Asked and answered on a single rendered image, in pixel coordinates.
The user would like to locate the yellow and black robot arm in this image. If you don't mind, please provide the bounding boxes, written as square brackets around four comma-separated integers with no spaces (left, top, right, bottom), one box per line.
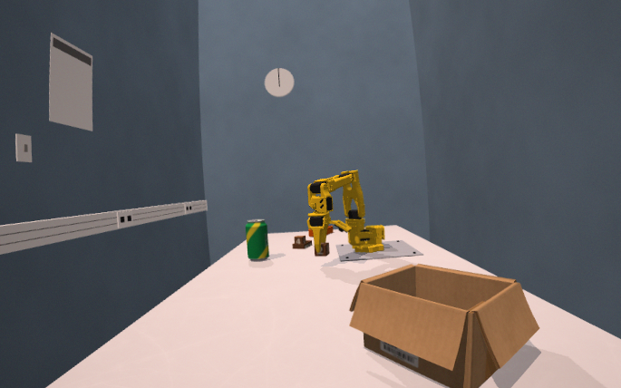
[307,170,383,253]

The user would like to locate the green drink can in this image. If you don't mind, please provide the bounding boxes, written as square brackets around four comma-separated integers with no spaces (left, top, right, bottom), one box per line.
[246,219,269,261]

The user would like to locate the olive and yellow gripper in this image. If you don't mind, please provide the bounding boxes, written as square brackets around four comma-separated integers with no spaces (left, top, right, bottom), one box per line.
[307,211,352,253]

